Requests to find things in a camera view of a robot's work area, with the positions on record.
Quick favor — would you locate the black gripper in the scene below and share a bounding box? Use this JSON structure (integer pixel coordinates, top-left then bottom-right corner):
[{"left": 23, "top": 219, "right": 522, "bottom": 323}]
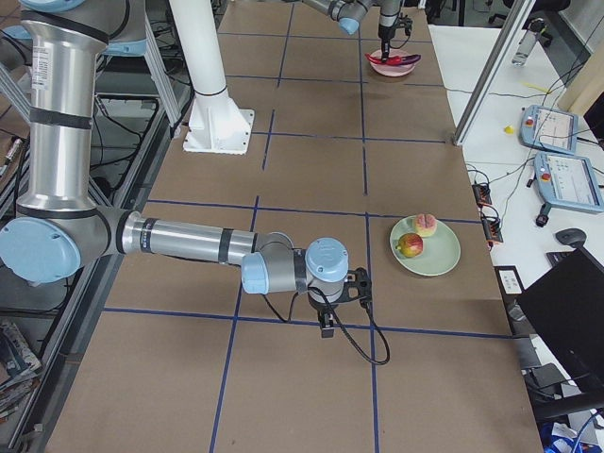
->
[
  {"left": 308, "top": 290, "right": 342, "bottom": 338},
  {"left": 378, "top": 0, "right": 401, "bottom": 64}
]

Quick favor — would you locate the red chili pepper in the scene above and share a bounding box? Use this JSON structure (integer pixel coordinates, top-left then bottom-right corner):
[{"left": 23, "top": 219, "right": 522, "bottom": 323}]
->
[{"left": 364, "top": 54, "right": 405, "bottom": 66}]

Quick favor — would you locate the purple eggplant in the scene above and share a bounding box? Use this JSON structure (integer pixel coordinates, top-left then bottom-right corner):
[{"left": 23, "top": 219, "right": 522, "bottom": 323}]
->
[{"left": 399, "top": 54, "right": 422, "bottom": 65}]

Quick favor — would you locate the red-yellow pomegranate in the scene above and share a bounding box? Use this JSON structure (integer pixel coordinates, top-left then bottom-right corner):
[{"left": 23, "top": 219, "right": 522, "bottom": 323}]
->
[{"left": 395, "top": 233, "right": 424, "bottom": 258}]

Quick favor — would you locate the pink-green peach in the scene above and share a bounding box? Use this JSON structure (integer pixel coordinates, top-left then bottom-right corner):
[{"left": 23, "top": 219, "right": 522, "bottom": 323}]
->
[{"left": 412, "top": 213, "right": 438, "bottom": 238}]

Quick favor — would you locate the pink plate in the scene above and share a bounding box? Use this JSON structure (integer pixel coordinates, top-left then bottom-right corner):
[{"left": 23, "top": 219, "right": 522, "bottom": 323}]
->
[{"left": 369, "top": 49, "right": 419, "bottom": 77}]

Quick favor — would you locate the light green plate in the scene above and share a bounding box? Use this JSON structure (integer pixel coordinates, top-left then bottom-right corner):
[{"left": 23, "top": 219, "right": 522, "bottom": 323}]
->
[{"left": 389, "top": 216, "right": 461, "bottom": 277}]

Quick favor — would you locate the plastic water bottle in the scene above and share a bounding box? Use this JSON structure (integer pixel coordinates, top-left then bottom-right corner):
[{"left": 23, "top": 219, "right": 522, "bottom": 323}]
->
[{"left": 512, "top": 18, "right": 546, "bottom": 66}]

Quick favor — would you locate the upper teach pendant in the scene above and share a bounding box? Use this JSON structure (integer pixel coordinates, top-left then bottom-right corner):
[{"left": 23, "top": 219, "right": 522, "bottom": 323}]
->
[{"left": 519, "top": 105, "right": 579, "bottom": 156}]

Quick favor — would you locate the teach pendant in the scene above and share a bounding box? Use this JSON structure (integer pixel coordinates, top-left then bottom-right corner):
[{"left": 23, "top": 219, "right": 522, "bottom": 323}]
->
[
  {"left": 519, "top": 105, "right": 579, "bottom": 156},
  {"left": 534, "top": 151, "right": 603, "bottom": 213}
]

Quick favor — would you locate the orange power strip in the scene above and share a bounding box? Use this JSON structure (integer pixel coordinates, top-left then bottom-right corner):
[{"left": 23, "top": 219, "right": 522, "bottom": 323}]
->
[{"left": 472, "top": 182, "right": 504, "bottom": 249}]

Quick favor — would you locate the lower teach pendant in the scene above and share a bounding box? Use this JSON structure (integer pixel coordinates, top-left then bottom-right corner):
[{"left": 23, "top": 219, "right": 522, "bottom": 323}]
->
[{"left": 534, "top": 151, "right": 603, "bottom": 213}]

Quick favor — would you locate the black laptop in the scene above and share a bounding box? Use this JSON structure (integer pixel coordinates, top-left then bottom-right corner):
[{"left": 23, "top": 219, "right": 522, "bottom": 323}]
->
[{"left": 516, "top": 247, "right": 603, "bottom": 392}]

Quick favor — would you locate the black computer mouse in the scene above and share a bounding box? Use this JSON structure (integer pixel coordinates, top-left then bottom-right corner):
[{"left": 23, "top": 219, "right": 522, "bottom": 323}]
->
[{"left": 555, "top": 227, "right": 587, "bottom": 248}]

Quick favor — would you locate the stack of magazines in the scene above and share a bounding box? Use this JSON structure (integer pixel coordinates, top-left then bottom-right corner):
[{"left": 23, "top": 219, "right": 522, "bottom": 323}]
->
[{"left": 1, "top": 319, "right": 42, "bottom": 423}]

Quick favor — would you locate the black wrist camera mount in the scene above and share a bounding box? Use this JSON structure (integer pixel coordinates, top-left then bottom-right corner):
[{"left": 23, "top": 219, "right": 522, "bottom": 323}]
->
[
  {"left": 396, "top": 14, "right": 412, "bottom": 37},
  {"left": 338, "top": 267, "right": 373, "bottom": 308}
]

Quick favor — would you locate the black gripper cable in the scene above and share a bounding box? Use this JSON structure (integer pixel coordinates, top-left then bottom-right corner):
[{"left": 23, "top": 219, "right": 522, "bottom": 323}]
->
[{"left": 261, "top": 287, "right": 392, "bottom": 365}]

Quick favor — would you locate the aluminium frame post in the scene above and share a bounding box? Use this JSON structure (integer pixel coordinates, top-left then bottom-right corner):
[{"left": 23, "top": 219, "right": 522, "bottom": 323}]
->
[{"left": 452, "top": 0, "right": 535, "bottom": 146}]

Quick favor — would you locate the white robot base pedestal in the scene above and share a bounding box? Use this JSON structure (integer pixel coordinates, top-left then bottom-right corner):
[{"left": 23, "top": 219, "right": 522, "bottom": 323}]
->
[{"left": 170, "top": 0, "right": 255, "bottom": 155}]

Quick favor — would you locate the aluminium frame rail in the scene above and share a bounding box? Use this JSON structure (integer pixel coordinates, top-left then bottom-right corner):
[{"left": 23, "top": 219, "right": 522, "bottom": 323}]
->
[{"left": 0, "top": 60, "right": 190, "bottom": 453}]

